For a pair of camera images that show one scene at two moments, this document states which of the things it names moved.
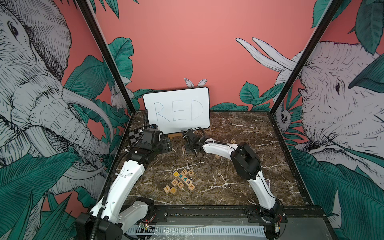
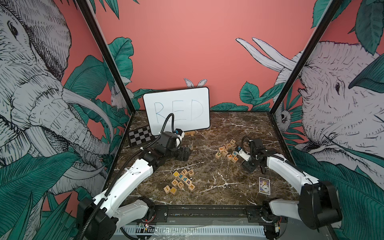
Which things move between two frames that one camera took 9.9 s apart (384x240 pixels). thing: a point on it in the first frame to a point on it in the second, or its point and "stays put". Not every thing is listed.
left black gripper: [166, 144] to [183, 153]
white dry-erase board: [179, 110] stays put
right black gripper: [187, 149] to [248, 167]
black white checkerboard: [134, 135] stays put
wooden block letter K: [191, 187] stays put
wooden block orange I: [166, 189] stays put
